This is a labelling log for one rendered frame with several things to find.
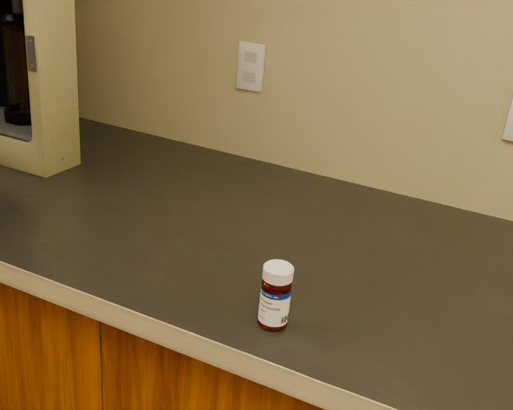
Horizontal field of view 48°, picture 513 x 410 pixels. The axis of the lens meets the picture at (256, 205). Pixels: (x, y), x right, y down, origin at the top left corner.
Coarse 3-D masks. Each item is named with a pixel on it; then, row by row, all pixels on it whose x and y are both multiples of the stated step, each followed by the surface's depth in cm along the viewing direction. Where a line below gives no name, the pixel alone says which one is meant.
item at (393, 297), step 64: (0, 192) 116; (64, 192) 119; (128, 192) 121; (192, 192) 124; (256, 192) 127; (320, 192) 130; (384, 192) 134; (0, 256) 94; (64, 256) 95; (128, 256) 97; (192, 256) 99; (256, 256) 101; (320, 256) 103; (384, 256) 105; (448, 256) 107; (512, 256) 109; (128, 320) 84; (192, 320) 82; (256, 320) 84; (320, 320) 85; (384, 320) 87; (448, 320) 88; (512, 320) 90; (320, 384) 73; (384, 384) 74; (448, 384) 75; (512, 384) 76
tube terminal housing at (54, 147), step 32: (32, 0) 110; (64, 0) 116; (32, 32) 112; (64, 32) 119; (64, 64) 121; (32, 96) 118; (64, 96) 123; (32, 128) 121; (64, 128) 126; (0, 160) 128; (32, 160) 124; (64, 160) 128
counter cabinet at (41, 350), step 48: (0, 288) 99; (0, 336) 104; (48, 336) 98; (96, 336) 93; (0, 384) 109; (48, 384) 103; (96, 384) 97; (144, 384) 92; (192, 384) 87; (240, 384) 83
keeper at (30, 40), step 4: (28, 36) 113; (32, 36) 112; (28, 40) 113; (32, 40) 113; (28, 44) 113; (32, 44) 113; (28, 48) 114; (32, 48) 113; (28, 52) 114; (32, 52) 114; (28, 56) 114; (32, 56) 114; (28, 60) 115; (32, 60) 114; (36, 60) 114; (28, 64) 115; (32, 64) 115; (36, 64) 114; (28, 68) 116; (32, 68) 115; (36, 68) 115
